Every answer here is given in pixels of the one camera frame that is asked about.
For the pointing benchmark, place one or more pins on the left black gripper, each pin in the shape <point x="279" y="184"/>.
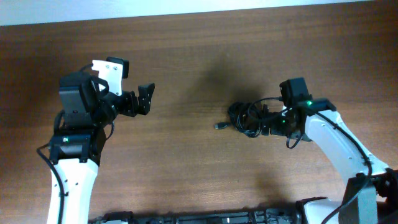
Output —
<point x="144" y="101"/>

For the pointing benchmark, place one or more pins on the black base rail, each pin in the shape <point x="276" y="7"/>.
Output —
<point x="199" y="216"/>

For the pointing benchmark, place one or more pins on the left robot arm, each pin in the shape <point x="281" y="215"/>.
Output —
<point x="79" y="138"/>

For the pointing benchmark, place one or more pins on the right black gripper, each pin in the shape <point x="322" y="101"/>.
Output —
<point x="265" y="123"/>

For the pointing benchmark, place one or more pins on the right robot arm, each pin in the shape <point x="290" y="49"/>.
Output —
<point x="370" y="184"/>

